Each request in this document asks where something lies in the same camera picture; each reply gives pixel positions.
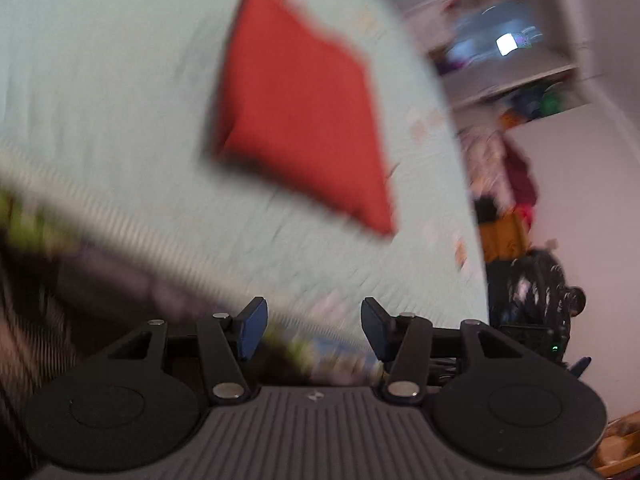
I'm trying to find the red t-shirt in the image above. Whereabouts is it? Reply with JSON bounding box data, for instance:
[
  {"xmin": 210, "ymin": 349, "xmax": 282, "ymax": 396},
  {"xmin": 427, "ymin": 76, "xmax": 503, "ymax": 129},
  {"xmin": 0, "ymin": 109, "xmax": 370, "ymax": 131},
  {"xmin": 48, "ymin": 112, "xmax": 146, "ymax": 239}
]
[{"xmin": 212, "ymin": 0, "xmax": 397, "ymax": 236}]

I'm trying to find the pile of clothes on chair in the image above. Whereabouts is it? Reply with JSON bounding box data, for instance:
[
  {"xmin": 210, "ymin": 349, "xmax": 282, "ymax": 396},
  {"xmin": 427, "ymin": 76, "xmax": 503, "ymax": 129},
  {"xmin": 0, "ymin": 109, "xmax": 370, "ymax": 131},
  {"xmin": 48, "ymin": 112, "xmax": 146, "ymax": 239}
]
[{"xmin": 458, "ymin": 126, "xmax": 538, "ymax": 230}]

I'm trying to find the black equipment on floor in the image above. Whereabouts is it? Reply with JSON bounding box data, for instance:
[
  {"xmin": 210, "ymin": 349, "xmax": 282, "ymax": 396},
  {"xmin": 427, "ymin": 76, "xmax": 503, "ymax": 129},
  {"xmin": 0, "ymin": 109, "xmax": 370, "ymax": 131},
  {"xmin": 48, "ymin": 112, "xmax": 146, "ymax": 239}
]
[{"xmin": 486, "ymin": 248, "xmax": 587, "ymax": 365}]

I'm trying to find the yellow wooden cabinet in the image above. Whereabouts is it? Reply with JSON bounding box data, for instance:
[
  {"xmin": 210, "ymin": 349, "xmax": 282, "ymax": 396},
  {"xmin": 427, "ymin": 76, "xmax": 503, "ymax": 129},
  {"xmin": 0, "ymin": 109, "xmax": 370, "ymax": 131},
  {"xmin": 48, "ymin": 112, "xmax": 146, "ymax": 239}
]
[{"xmin": 478, "ymin": 211, "xmax": 530, "ymax": 263}]

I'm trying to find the mint quilted floral bedspread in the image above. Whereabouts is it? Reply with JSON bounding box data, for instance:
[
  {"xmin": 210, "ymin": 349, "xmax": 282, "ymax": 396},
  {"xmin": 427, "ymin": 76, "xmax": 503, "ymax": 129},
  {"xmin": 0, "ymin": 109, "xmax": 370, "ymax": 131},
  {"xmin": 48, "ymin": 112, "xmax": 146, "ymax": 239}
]
[{"xmin": 1, "ymin": 0, "xmax": 488, "ymax": 347}]

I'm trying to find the white bookshelf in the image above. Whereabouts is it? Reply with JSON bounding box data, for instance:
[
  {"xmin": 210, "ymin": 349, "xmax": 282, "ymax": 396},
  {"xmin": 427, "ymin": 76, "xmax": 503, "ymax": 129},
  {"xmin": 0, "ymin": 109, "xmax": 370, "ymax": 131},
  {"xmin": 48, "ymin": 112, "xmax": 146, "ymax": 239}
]
[{"xmin": 392, "ymin": 0, "xmax": 590, "ymax": 110}]

